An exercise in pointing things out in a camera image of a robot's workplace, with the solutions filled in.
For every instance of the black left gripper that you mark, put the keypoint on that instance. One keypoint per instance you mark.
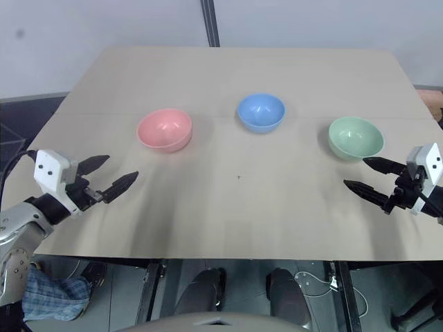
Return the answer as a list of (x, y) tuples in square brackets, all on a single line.
[(82, 193)]

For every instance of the grey rounded robot body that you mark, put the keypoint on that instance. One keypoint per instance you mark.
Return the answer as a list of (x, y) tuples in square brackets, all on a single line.
[(214, 323)]

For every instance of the dark rounded shape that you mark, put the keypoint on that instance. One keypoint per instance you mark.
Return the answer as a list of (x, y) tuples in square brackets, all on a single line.
[(285, 294), (200, 290)]

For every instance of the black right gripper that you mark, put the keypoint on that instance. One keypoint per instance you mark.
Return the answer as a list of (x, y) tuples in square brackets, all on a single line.
[(408, 192)]

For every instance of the blue plastic bowl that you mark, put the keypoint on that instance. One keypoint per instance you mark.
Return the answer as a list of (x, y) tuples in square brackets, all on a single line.
[(261, 112)]

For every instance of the black shoe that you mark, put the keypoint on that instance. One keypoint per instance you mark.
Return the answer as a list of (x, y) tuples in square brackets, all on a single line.
[(94, 274)]

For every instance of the black table leg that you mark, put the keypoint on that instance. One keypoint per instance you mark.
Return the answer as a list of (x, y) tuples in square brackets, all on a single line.
[(149, 294), (347, 294)]

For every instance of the brown cardboard box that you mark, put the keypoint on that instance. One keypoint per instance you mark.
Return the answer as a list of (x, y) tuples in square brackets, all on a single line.
[(431, 102)]

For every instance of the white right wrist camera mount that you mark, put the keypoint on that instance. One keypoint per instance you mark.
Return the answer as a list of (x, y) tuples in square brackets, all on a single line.
[(432, 162)]

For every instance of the pink plastic bowl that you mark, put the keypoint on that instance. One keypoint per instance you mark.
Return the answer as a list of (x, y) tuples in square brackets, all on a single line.
[(162, 131)]

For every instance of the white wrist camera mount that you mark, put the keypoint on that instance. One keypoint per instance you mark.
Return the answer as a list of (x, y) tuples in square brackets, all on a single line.
[(432, 162), (48, 166)]

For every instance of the blue checkered cloth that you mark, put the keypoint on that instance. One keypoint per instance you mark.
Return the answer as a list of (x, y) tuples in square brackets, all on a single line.
[(52, 294)]

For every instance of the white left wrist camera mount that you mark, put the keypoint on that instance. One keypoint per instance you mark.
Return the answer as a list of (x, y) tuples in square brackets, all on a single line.
[(48, 166)]

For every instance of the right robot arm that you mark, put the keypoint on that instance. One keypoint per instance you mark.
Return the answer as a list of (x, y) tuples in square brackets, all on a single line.
[(437, 204)]

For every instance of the grey vertical wall strip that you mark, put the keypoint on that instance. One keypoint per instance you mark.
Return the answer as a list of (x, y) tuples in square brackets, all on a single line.
[(210, 22)]

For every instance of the green plastic bowl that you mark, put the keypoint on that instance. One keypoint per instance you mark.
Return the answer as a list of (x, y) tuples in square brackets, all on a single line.
[(356, 138)]

